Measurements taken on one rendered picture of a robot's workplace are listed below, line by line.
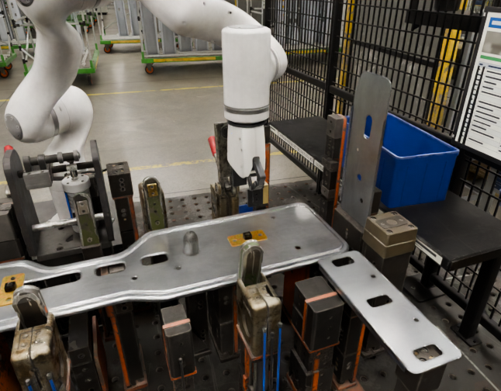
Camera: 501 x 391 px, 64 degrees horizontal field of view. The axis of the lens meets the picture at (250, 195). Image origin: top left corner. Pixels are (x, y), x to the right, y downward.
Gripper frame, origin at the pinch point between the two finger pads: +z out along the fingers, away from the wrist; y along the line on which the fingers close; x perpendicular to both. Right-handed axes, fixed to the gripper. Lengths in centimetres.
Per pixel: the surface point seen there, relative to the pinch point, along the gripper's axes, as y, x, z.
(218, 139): -14.7, -1.6, -6.3
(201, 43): -690, 164, 72
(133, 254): -2.7, -24.2, 11.9
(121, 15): -956, 49, 43
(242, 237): -0.2, -1.1, 11.6
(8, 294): 1.8, -46.9, 11.5
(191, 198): -76, 3, 42
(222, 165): -13.7, -1.2, -0.1
